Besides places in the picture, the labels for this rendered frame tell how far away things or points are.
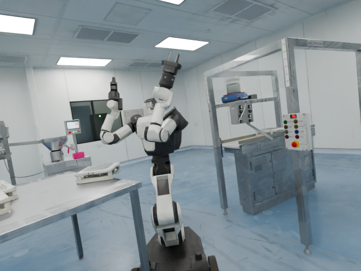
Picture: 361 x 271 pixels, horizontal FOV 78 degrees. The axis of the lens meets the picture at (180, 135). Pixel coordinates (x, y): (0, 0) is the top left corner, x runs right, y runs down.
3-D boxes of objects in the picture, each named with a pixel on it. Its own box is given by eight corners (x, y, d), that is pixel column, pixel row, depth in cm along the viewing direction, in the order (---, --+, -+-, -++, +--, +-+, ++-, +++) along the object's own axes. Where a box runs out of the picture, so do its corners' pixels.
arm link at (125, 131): (107, 150, 178) (130, 134, 188) (110, 148, 167) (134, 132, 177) (99, 137, 176) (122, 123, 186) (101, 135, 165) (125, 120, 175)
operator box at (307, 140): (308, 150, 151) (304, 112, 150) (286, 149, 166) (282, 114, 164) (313, 149, 154) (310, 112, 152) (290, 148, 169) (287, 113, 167)
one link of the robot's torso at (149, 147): (163, 150, 198) (157, 110, 195) (192, 150, 174) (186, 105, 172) (135, 158, 177) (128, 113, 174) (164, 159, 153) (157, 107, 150)
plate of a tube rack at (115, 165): (74, 177, 150) (74, 173, 150) (88, 169, 174) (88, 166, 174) (111, 171, 150) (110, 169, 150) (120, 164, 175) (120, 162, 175)
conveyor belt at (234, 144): (238, 149, 229) (238, 144, 229) (223, 148, 251) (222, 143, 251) (315, 130, 294) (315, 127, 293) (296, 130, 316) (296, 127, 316)
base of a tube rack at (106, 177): (76, 184, 150) (75, 180, 150) (89, 175, 175) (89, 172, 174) (112, 179, 151) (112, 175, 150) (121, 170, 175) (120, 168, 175)
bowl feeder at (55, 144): (46, 164, 332) (42, 139, 330) (43, 162, 361) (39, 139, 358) (80, 157, 361) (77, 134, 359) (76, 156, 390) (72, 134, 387)
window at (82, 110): (76, 144, 606) (69, 101, 598) (76, 144, 607) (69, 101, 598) (124, 136, 688) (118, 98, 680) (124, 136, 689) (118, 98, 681)
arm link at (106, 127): (104, 118, 179) (95, 141, 174) (106, 115, 170) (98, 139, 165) (117, 122, 183) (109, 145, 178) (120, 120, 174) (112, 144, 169)
